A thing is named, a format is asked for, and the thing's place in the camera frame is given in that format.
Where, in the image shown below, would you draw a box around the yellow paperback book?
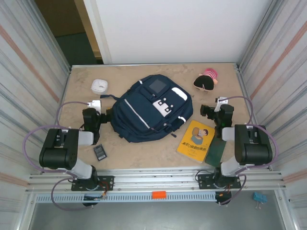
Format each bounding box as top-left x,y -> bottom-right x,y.
176,120 -> 215,164

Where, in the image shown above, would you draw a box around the dark green booklet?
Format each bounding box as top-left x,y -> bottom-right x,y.
205,140 -> 226,167

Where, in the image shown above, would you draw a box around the navy blue backpack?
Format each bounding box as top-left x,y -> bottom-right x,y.
100,74 -> 194,144

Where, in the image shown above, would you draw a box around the plush doll pink striped shirt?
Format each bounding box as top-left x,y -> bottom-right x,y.
193,68 -> 219,92

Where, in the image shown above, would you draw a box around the small black calculator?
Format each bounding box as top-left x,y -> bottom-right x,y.
93,144 -> 109,161

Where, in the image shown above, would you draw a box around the blue binder clip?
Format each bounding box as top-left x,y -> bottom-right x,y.
252,191 -> 268,209

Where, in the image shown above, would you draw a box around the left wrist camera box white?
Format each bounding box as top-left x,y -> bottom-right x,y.
86,99 -> 101,112

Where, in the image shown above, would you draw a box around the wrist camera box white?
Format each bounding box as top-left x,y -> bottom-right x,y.
86,99 -> 101,112
215,96 -> 228,112

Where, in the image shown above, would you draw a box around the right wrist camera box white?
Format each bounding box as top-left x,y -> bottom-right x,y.
215,96 -> 228,112

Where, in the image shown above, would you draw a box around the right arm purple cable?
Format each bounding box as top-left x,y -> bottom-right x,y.
219,95 -> 280,207

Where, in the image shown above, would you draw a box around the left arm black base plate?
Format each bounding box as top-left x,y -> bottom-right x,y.
71,175 -> 115,192

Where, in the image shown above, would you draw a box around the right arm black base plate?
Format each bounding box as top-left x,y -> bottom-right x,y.
197,173 -> 241,190

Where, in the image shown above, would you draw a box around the left base red black wires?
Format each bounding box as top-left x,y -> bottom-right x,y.
99,181 -> 113,199

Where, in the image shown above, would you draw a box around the base red black wires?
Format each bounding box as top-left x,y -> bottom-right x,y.
217,184 -> 233,199
99,181 -> 113,199

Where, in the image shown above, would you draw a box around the right base red black wires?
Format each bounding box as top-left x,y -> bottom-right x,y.
217,184 -> 233,199

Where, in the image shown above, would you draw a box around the aluminium mounting rail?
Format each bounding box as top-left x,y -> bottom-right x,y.
25,167 -> 287,194

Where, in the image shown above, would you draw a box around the grey slotted cable duct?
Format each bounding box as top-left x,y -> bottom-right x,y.
35,193 -> 218,203

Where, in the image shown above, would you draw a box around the tan wooden door frame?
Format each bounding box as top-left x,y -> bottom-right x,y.
73,0 -> 103,59

